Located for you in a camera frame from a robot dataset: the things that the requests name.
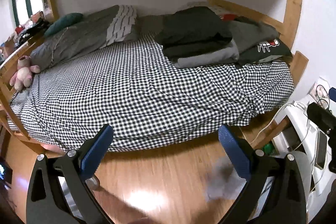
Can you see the black garment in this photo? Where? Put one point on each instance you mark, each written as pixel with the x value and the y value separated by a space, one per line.
pixel 191 32

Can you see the grey folded garment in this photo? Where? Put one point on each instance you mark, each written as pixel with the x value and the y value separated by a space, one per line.
pixel 228 54

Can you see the green bottle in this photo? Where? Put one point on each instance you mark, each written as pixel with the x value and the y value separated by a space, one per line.
pixel 270 150

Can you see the dark green pillow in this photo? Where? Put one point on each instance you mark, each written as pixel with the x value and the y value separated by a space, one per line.
pixel 63 22

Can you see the grey striped duvet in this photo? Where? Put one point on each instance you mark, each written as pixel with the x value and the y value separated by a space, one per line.
pixel 95 31

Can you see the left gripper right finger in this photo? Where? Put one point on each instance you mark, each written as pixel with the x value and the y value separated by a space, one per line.
pixel 285 202

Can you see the black cartoon print pillow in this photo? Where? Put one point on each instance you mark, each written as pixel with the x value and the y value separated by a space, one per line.
pixel 265 52

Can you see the grey blanket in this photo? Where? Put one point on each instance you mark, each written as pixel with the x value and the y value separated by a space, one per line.
pixel 248 34

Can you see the checkered black white bedsheet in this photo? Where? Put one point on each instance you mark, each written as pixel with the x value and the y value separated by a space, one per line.
pixel 147 100

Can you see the pink plush toy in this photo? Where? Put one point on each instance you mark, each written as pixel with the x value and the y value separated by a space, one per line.
pixel 23 77

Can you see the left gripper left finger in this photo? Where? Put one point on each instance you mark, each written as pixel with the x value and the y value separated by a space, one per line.
pixel 46 202

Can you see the white slipper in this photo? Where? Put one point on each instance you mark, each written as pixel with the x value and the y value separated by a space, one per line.
pixel 224 182

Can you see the white desk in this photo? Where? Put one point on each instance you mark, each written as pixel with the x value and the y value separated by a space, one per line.
pixel 309 136

